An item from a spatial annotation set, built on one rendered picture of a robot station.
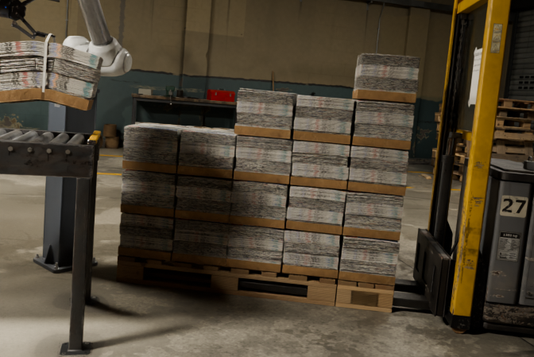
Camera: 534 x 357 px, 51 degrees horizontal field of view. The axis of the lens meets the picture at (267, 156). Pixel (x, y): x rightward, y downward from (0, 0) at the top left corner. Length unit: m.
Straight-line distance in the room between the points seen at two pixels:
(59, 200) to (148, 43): 6.53
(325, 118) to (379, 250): 0.72
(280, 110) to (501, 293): 1.37
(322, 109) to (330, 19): 7.44
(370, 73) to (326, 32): 7.35
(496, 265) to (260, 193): 1.18
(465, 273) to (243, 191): 1.13
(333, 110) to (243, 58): 6.98
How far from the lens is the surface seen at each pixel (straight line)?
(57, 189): 3.25
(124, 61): 3.09
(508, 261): 2.90
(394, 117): 2.82
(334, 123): 2.80
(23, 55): 2.36
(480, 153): 2.72
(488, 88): 2.72
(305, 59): 10.00
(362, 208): 2.86
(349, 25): 10.32
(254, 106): 2.82
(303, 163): 2.83
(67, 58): 2.34
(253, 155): 2.84
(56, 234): 3.29
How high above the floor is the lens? 1.04
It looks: 6 degrees down
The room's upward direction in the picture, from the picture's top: 5 degrees clockwise
